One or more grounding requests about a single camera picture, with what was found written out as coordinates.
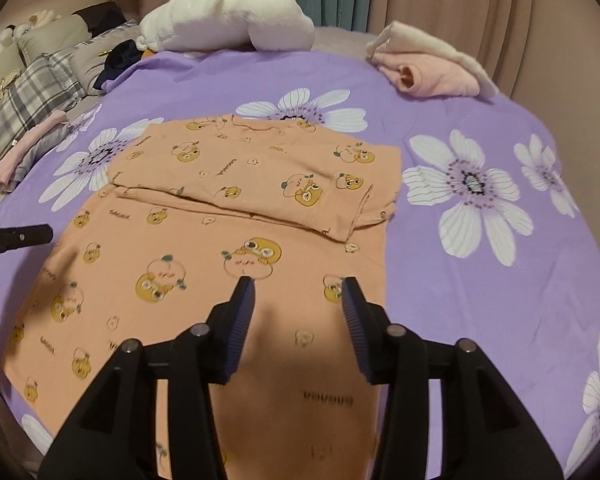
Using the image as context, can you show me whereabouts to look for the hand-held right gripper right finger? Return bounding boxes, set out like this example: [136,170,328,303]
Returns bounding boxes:
[341,276,566,480]

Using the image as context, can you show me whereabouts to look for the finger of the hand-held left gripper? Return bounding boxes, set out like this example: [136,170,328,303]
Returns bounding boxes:
[0,225,54,252]

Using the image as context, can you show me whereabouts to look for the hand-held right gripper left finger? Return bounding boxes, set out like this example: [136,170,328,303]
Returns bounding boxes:
[37,276,257,480]

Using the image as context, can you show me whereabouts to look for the orange duck print shirt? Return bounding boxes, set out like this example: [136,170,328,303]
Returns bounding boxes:
[2,114,405,480]

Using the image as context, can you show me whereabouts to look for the pink folded cloth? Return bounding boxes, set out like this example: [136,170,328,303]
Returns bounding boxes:
[0,109,70,195]

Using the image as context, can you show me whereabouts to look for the purple floral bed sheet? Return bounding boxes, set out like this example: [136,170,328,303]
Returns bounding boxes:
[0,42,600,480]

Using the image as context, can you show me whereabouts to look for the grey plaid pillow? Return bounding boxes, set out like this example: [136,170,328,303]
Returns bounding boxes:
[0,52,90,181]

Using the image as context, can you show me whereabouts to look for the dark navy clothing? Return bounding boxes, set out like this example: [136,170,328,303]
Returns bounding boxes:
[72,2,148,97]

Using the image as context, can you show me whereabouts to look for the plush toys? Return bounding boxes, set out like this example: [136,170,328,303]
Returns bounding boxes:
[0,7,57,47]

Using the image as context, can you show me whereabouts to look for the pink and cream folded garment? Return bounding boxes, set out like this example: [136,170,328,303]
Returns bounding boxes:
[366,21,501,99]

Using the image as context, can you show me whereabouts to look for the white pillow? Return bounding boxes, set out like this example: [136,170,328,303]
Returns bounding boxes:
[139,0,315,54]

